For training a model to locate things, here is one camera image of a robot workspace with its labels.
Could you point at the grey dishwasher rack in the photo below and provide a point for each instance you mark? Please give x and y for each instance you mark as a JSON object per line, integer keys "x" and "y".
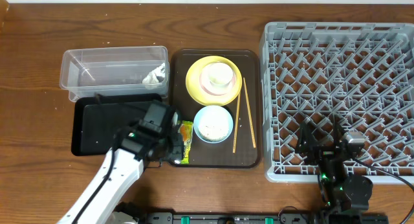
{"x": 361, "y": 74}

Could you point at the wooden chopstick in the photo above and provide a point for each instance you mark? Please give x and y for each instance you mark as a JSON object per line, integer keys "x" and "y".
{"x": 249, "y": 115}
{"x": 236, "y": 125}

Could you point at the cream paper cup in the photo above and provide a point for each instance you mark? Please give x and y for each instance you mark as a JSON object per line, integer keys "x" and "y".
{"x": 220, "y": 74}

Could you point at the pink bowl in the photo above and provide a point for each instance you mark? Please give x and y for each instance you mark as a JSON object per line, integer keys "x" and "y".
{"x": 211, "y": 89}

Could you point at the yellow plate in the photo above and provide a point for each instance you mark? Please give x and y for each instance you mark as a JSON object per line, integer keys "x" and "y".
{"x": 194, "y": 87}

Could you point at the light blue bowl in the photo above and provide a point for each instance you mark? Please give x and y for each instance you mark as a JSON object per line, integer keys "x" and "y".
{"x": 213, "y": 111}

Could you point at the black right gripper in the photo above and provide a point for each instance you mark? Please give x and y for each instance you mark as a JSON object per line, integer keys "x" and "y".
{"x": 324, "y": 153}

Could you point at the yellow snack wrapper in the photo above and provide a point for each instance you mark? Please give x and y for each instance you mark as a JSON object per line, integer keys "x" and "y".
{"x": 186, "y": 130}

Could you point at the dark brown serving tray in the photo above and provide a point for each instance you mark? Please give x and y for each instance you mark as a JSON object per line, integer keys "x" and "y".
{"x": 205, "y": 155}

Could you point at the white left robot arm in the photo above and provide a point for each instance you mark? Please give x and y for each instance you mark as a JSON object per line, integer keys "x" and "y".
{"x": 125, "y": 162}

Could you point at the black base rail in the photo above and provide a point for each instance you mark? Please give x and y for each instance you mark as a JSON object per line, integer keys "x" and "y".
{"x": 296, "y": 217}

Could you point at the crumpled white tissue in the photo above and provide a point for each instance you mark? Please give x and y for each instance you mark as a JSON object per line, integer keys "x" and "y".
{"x": 156, "y": 76}

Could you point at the black waste tray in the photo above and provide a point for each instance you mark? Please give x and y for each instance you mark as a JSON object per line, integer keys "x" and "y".
{"x": 97, "y": 120}

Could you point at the clear plastic bin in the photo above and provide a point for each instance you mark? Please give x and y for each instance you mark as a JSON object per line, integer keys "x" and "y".
{"x": 112, "y": 71}

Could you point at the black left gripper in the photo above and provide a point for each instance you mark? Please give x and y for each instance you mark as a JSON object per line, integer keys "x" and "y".
{"x": 178, "y": 154}

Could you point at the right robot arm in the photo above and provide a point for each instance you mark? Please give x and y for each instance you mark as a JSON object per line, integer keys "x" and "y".
{"x": 346, "y": 196}

